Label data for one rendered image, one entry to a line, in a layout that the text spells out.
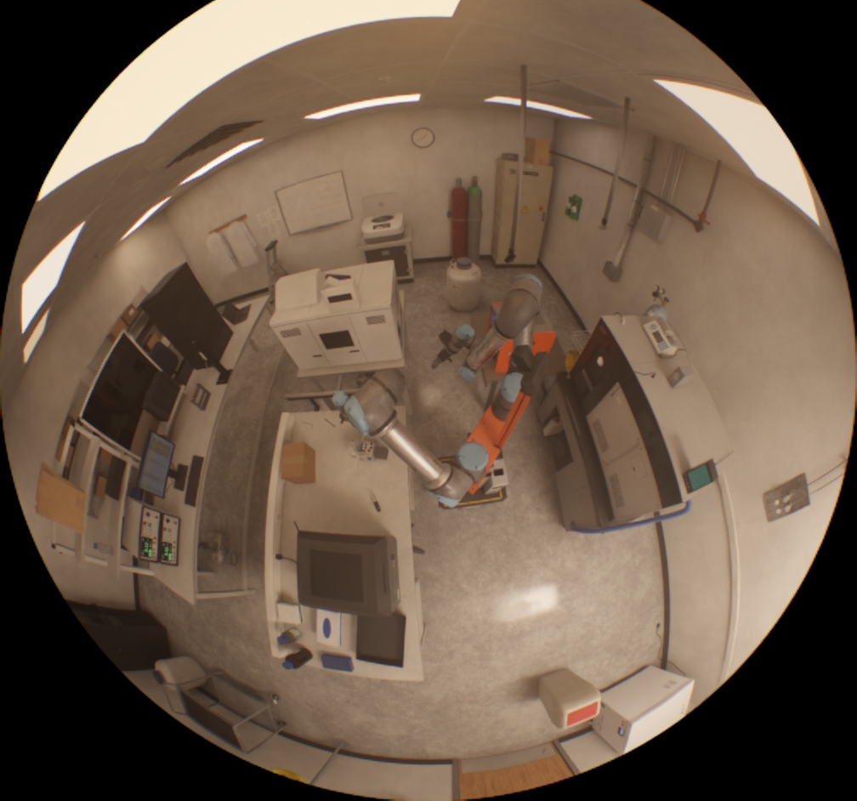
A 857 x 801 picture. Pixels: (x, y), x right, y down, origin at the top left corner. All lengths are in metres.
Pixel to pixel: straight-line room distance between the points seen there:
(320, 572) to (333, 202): 4.47
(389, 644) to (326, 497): 0.98
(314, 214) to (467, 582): 5.22
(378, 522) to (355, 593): 0.48
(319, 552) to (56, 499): 1.97
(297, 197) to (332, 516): 4.36
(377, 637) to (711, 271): 3.32
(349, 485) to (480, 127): 4.51
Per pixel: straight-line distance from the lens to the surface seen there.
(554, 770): 3.61
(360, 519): 1.55
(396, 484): 1.53
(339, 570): 1.29
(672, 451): 1.48
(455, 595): 2.46
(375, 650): 1.71
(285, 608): 1.76
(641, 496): 1.67
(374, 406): 0.75
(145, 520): 2.45
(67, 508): 2.44
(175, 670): 4.46
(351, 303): 1.55
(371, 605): 1.27
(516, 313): 0.81
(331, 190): 4.44
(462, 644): 2.64
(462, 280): 3.28
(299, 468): 1.59
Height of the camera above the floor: 2.37
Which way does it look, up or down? 54 degrees down
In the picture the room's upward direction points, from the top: 6 degrees counter-clockwise
